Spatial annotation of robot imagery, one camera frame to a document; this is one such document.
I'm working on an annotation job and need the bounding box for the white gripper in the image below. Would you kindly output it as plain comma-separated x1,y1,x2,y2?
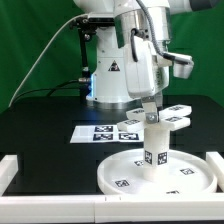
123,36,169,124

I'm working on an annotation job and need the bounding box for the white cross table base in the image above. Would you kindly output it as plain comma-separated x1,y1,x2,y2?
117,104,192,132

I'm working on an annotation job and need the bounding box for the white round table top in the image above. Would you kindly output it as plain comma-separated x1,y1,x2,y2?
97,148,217,195

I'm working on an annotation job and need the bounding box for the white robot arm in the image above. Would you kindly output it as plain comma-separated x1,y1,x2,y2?
73,0,221,124

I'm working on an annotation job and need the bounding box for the marker tag sheet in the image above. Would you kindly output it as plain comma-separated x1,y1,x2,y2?
70,125,144,143

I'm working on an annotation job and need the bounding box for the white right fence bar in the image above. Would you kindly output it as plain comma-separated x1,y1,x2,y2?
206,152,224,193

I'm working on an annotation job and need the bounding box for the white fence bar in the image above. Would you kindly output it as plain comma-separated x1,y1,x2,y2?
0,155,18,197
206,152,224,193
0,193,224,224

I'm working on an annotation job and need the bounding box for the white front fence bar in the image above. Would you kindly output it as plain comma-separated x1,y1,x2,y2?
0,193,224,224

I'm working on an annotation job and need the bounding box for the green backdrop curtain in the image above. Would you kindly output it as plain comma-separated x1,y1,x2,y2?
0,0,224,112

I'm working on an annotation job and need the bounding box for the white left fence bar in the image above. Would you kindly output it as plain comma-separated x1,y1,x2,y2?
0,155,18,197

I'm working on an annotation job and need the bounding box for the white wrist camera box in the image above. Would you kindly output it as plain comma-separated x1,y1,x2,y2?
163,52,194,79

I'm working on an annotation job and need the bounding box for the black cable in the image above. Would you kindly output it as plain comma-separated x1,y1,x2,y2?
13,79,88,103

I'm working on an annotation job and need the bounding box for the black camera on stand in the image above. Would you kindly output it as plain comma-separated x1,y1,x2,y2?
69,14,114,98

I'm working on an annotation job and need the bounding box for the white camera cable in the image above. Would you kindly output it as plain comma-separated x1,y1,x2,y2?
8,13,88,107

